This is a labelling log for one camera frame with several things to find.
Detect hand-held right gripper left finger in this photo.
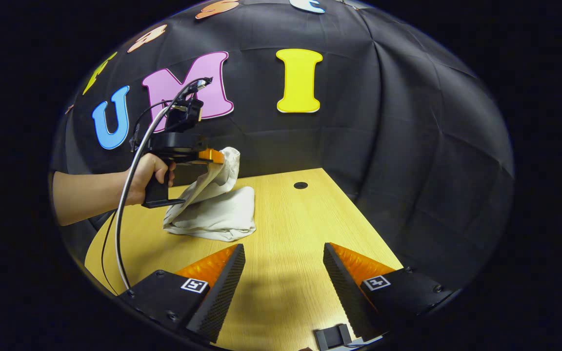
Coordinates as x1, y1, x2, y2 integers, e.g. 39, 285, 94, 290
117, 243, 246, 344

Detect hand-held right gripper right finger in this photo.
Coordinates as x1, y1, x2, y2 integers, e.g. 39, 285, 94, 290
323, 242, 455, 342

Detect white jeans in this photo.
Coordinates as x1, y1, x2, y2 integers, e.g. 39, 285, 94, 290
163, 147, 257, 243

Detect black backdrop cloth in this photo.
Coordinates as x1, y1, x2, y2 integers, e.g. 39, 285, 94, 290
49, 0, 515, 294

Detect grey cable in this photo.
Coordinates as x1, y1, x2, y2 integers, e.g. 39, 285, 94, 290
115, 78, 209, 292

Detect black cable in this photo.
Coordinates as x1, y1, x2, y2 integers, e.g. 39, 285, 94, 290
100, 209, 119, 296

